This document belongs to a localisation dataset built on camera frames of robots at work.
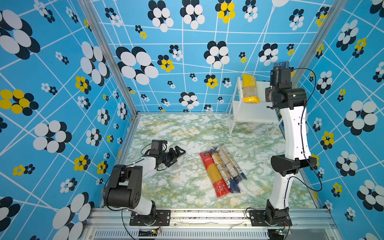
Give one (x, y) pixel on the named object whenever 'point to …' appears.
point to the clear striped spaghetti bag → (232, 167)
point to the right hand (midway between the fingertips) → (281, 91)
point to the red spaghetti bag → (219, 184)
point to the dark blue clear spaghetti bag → (224, 171)
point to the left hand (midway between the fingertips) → (182, 154)
